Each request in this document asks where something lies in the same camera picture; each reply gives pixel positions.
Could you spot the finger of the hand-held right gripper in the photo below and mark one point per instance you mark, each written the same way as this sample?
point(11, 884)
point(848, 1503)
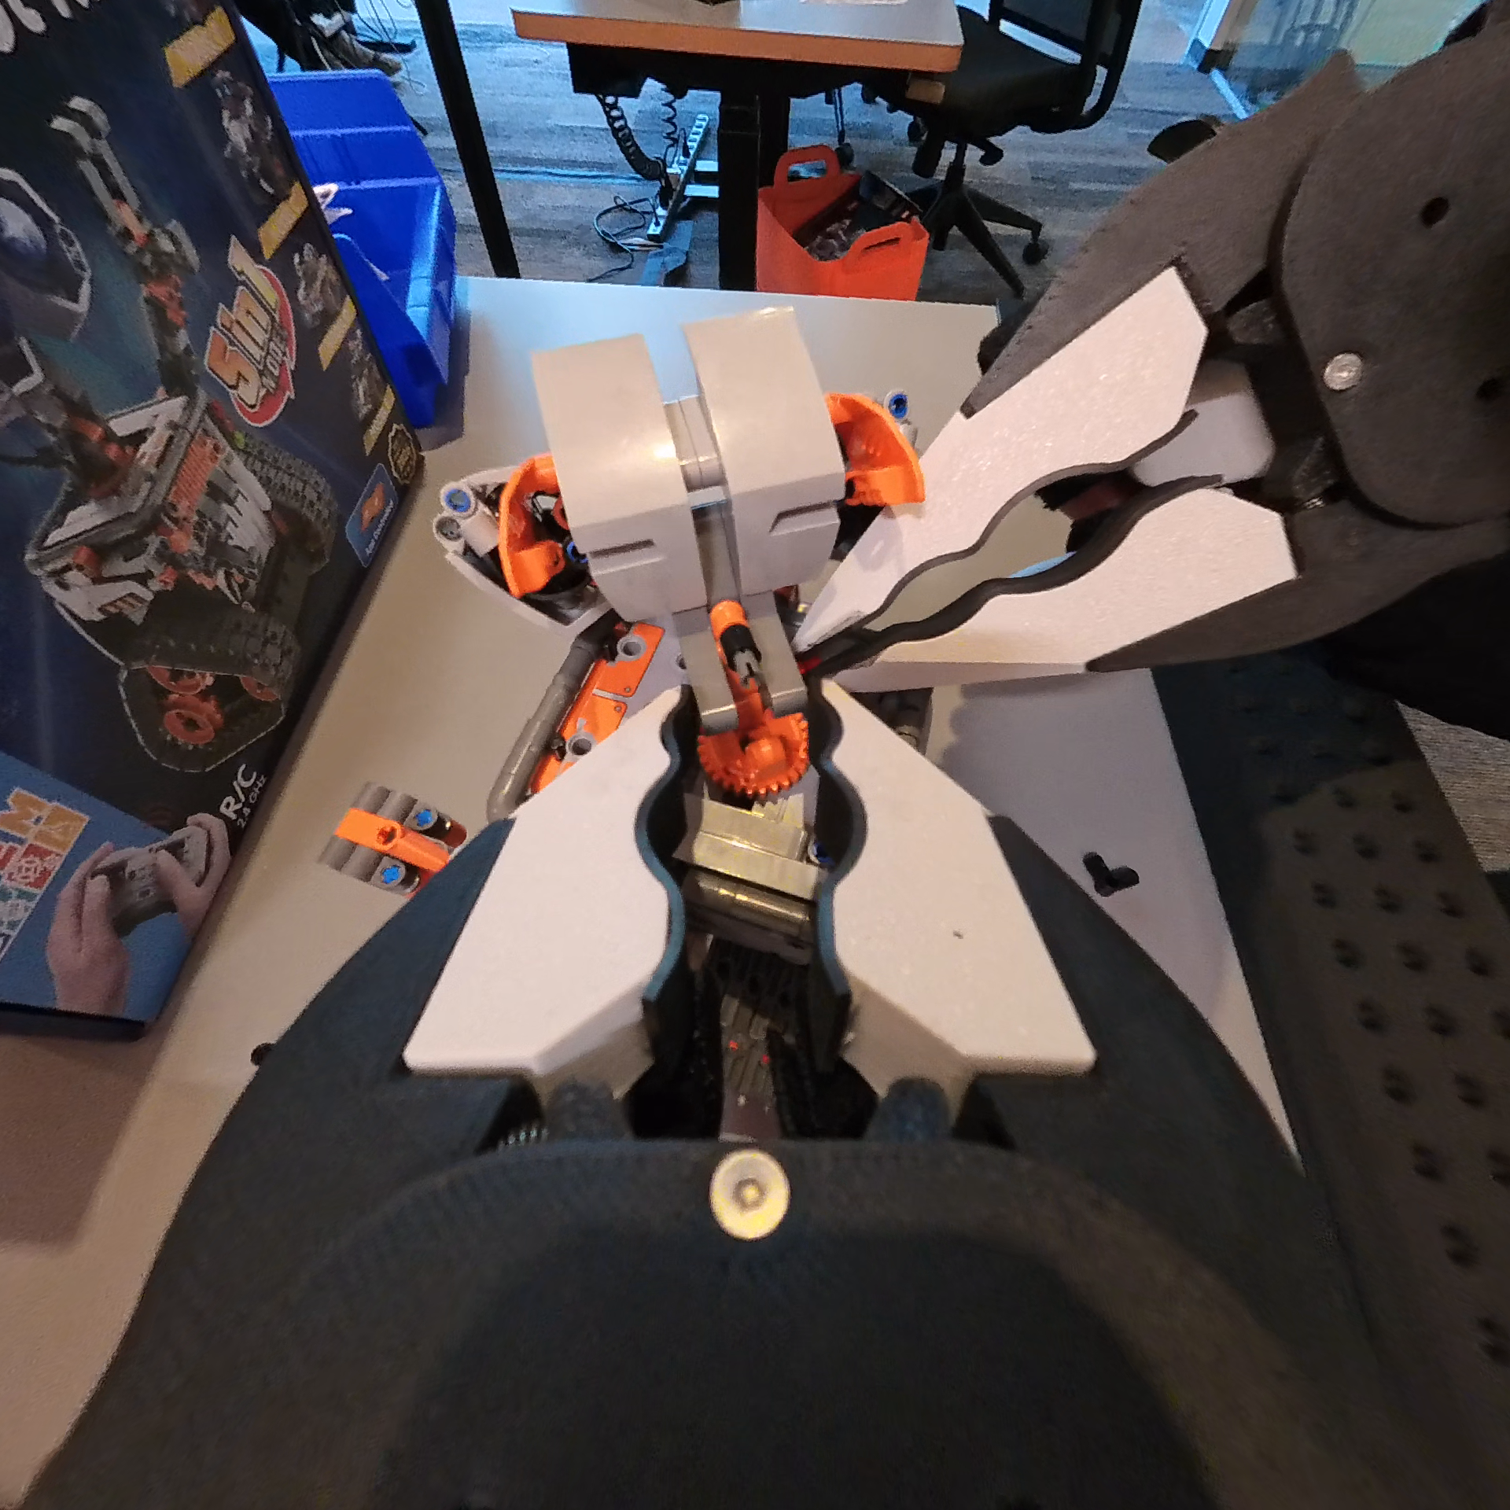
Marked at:
point(1132, 589)
point(1062, 390)

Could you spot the blue plastic bin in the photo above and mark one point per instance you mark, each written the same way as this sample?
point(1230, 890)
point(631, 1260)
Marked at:
point(377, 212)

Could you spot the blue robot kit box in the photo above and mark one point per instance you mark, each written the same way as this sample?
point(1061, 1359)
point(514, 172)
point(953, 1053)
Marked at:
point(165, 473)

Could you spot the black office chair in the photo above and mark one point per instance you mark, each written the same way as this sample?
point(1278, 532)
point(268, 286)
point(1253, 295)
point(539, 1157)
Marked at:
point(1016, 72)

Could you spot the black metal beam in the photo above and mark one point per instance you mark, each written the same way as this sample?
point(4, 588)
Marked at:
point(467, 142)

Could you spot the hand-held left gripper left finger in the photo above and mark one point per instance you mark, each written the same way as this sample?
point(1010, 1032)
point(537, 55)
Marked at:
point(530, 943)

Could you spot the black perforated foam mat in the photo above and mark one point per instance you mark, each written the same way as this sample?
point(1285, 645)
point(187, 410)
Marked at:
point(1393, 990)

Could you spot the black angled connector pin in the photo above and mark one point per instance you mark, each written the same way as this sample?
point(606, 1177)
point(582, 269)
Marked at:
point(1115, 875)

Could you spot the grey orange tracked toy robot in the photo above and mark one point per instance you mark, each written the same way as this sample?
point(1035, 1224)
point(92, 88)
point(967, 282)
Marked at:
point(751, 884)

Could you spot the wooden top desk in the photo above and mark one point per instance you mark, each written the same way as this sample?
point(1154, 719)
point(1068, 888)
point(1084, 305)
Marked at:
point(755, 34)

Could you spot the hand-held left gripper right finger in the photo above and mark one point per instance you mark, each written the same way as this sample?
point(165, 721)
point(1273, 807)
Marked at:
point(967, 943)

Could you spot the orange plastic basket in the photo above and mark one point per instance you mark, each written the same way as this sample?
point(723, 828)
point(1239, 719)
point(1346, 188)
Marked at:
point(827, 255)

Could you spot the small grey orange claw piece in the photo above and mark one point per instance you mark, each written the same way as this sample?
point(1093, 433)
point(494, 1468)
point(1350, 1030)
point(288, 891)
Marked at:
point(390, 830)

